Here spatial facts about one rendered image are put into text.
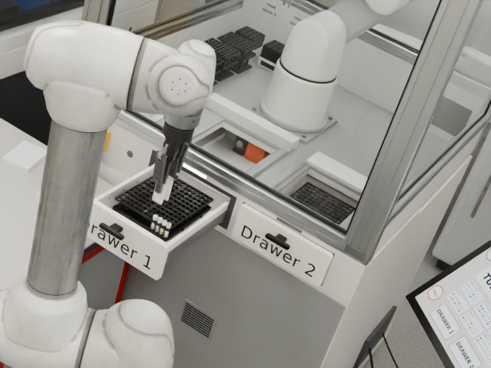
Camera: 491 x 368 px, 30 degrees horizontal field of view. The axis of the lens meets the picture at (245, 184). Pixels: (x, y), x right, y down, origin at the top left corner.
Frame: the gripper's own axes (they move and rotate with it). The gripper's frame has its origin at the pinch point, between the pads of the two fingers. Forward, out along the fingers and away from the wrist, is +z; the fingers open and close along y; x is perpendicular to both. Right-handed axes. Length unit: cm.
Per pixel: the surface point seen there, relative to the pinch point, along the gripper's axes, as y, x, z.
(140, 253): -10.8, -4.1, 12.7
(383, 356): 113, -54, 100
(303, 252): 21.2, -34.6, 10.1
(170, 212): 6.0, -0.8, 9.6
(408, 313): 146, -51, 100
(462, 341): 6, -82, -2
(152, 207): 3.6, 3.5, 9.6
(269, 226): 21.2, -23.1, 8.5
